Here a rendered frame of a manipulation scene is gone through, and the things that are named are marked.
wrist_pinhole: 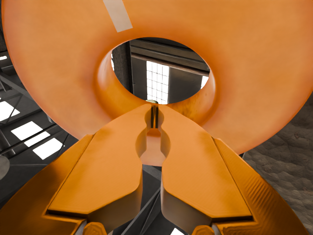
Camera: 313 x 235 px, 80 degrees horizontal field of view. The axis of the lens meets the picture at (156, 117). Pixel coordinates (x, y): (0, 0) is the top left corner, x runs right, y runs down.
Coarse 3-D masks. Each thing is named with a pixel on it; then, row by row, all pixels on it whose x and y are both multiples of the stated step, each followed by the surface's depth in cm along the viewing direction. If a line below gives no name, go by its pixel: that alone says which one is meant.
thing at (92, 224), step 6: (90, 222) 5; (96, 222) 5; (84, 228) 5; (90, 228) 5; (96, 228) 5; (102, 228) 5; (198, 228) 5; (204, 228) 5; (210, 228) 5; (84, 234) 5; (90, 234) 5; (96, 234) 5; (102, 234) 5; (192, 234) 5; (198, 234) 5; (204, 234) 5; (210, 234) 5
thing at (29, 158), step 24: (0, 96) 1364; (24, 96) 1366; (24, 120) 1129; (48, 120) 1131; (24, 144) 965; (72, 144) 967; (24, 168) 841; (0, 192) 746; (144, 192) 749; (144, 216) 672
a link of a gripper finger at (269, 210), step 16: (224, 144) 9; (224, 160) 8; (240, 160) 8; (240, 176) 7; (256, 176) 7; (240, 192) 6; (256, 192) 6; (272, 192) 6; (256, 208) 6; (272, 208) 6; (288, 208) 6; (224, 224) 5; (240, 224) 6; (256, 224) 6; (272, 224) 6; (288, 224) 6
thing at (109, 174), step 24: (120, 120) 10; (144, 120) 10; (96, 144) 8; (120, 144) 8; (144, 144) 10; (96, 168) 7; (120, 168) 7; (72, 192) 6; (96, 192) 6; (120, 192) 6; (72, 216) 6; (96, 216) 6; (120, 216) 7
